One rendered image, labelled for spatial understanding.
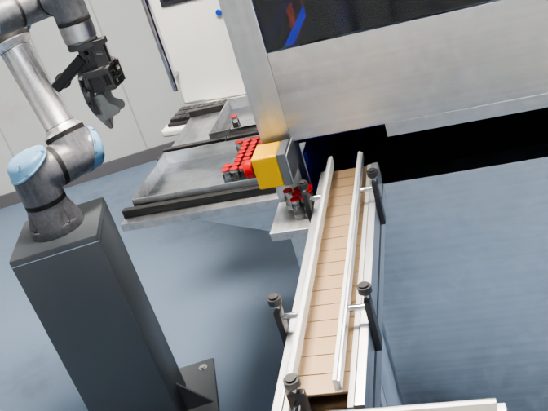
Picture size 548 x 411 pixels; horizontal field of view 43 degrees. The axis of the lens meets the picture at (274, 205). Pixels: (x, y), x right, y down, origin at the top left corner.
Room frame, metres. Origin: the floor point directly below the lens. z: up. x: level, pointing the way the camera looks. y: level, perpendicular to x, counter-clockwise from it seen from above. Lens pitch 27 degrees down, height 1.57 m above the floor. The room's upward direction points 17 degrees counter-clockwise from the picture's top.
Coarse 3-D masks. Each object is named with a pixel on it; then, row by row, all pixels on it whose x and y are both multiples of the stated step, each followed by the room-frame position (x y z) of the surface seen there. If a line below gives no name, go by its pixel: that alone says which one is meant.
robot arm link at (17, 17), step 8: (0, 0) 1.61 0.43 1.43; (8, 0) 1.61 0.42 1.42; (16, 0) 1.62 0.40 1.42; (0, 8) 1.59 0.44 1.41; (8, 8) 1.60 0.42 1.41; (16, 8) 1.61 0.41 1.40; (0, 16) 1.58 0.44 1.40; (8, 16) 1.59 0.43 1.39; (16, 16) 1.60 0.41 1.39; (24, 16) 1.61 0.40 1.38; (0, 24) 1.58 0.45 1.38; (8, 24) 1.59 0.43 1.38; (16, 24) 1.60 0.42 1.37; (24, 24) 1.62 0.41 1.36; (0, 32) 1.58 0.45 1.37; (8, 32) 1.60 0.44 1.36
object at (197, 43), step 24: (168, 0) 2.50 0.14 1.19; (192, 0) 2.47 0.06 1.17; (216, 0) 2.43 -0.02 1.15; (168, 24) 2.51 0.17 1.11; (192, 24) 2.48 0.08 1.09; (216, 24) 2.44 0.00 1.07; (168, 48) 2.52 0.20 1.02; (192, 48) 2.49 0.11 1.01; (216, 48) 2.45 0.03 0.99; (192, 72) 2.50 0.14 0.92; (216, 72) 2.46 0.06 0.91; (192, 96) 2.51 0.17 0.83; (216, 96) 2.48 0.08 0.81
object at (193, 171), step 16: (208, 144) 1.75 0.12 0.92; (224, 144) 1.74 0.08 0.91; (160, 160) 1.75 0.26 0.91; (176, 160) 1.78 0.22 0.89; (192, 160) 1.76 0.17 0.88; (208, 160) 1.73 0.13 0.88; (224, 160) 1.69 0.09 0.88; (160, 176) 1.72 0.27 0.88; (176, 176) 1.69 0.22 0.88; (192, 176) 1.65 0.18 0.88; (208, 176) 1.62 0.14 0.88; (144, 192) 1.61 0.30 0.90; (160, 192) 1.61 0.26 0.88; (176, 192) 1.51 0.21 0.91; (192, 192) 1.50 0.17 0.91; (208, 192) 1.49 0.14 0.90
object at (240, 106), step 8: (224, 104) 2.04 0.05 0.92; (232, 104) 2.08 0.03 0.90; (240, 104) 2.07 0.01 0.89; (248, 104) 2.06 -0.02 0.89; (224, 112) 2.01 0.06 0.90; (232, 112) 2.05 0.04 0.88; (240, 112) 2.03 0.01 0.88; (248, 112) 2.01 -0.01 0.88; (216, 120) 1.93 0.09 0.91; (224, 120) 1.99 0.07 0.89; (240, 120) 1.96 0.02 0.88; (248, 120) 1.94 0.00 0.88; (216, 128) 1.90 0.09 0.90; (224, 128) 1.93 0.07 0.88; (232, 128) 1.82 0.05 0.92; (240, 128) 1.81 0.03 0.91; (248, 128) 1.80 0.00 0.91; (256, 128) 1.80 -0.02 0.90; (216, 136) 1.83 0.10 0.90
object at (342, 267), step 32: (320, 192) 1.25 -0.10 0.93; (352, 192) 1.21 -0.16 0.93; (384, 192) 1.30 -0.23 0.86; (320, 224) 1.07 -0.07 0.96; (352, 224) 1.03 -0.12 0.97; (384, 224) 1.19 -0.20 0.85; (320, 256) 1.02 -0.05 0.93; (352, 256) 0.94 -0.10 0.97; (384, 256) 1.09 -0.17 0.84; (320, 288) 0.93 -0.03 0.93; (352, 288) 0.90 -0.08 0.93; (320, 320) 0.85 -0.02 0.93; (352, 320) 0.83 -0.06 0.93; (288, 352) 0.79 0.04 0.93; (320, 352) 0.78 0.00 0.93; (352, 352) 0.76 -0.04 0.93; (320, 384) 0.71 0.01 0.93; (352, 384) 0.70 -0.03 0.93
